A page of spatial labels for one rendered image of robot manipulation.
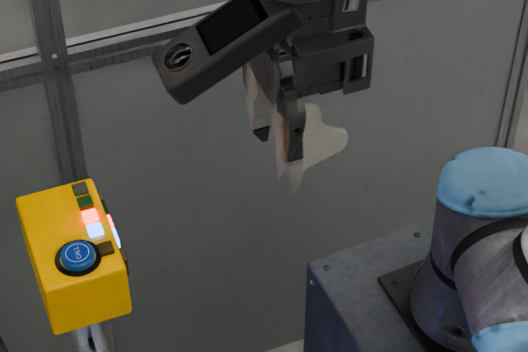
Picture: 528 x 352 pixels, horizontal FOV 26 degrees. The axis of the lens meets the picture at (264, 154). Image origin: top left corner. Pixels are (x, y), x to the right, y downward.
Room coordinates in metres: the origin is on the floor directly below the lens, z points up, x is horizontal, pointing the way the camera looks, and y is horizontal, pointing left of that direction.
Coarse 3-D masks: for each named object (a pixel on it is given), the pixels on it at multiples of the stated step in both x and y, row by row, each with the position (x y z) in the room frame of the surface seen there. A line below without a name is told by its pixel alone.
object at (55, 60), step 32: (32, 0) 1.30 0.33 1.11; (160, 32) 1.37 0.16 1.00; (0, 64) 1.29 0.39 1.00; (32, 64) 1.30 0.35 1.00; (64, 64) 1.31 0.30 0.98; (96, 64) 1.33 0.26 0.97; (512, 64) 1.61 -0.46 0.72; (64, 96) 1.31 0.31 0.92; (512, 96) 1.61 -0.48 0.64; (512, 128) 1.62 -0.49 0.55; (64, 160) 1.30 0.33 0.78
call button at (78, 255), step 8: (64, 248) 0.87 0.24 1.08; (72, 248) 0.87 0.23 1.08; (80, 248) 0.87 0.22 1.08; (88, 248) 0.87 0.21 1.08; (64, 256) 0.86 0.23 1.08; (72, 256) 0.86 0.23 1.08; (80, 256) 0.86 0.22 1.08; (88, 256) 0.86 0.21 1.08; (64, 264) 0.85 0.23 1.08; (72, 264) 0.84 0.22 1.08; (80, 264) 0.84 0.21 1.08; (88, 264) 0.85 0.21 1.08
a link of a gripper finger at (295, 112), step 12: (288, 84) 0.65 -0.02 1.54; (288, 96) 0.64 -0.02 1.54; (300, 96) 0.65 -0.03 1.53; (288, 108) 0.64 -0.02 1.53; (300, 108) 0.64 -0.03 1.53; (288, 120) 0.63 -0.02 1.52; (300, 120) 0.63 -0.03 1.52; (288, 132) 0.63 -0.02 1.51; (300, 132) 0.63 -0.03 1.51; (288, 144) 0.63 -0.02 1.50; (300, 144) 0.64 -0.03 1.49; (288, 156) 0.63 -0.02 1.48; (300, 156) 0.64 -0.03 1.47
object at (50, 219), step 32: (64, 192) 0.97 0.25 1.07; (96, 192) 0.97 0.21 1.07; (32, 224) 0.92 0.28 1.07; (64, 224) 0.92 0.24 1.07; (32, 256) 0.87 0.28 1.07; (96, 256) 0.86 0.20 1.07; (64, 288) 0.82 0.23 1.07; (96, 288) 0.83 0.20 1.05; (128, 288) 0.85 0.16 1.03; (64, 320) 0.82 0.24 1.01; (96, 320) 0.83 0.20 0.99
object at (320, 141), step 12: (312, 108) 0.66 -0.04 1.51; (276, 120) 0.65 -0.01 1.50; (312, 120) 0.66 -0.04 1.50; (276, 132) 0.65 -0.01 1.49; (312, 132) 0.65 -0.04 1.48; (324, 132) 0.66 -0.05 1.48; (336, 132) 0.66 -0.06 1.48; (276, 144) 0.65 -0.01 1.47; (312, 144) 0.65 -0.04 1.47; (324, 144) 0.66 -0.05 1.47; (336, 144) 0.66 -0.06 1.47; (276, 156) 0.65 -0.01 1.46; (312, 156) 0.65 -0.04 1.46; (324, 156) 0.65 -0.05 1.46; (288, 168) 0.64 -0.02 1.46; (300, 168) 0.64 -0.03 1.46; (288, 180) 0.64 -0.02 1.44; (300, 180) 0.64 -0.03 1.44
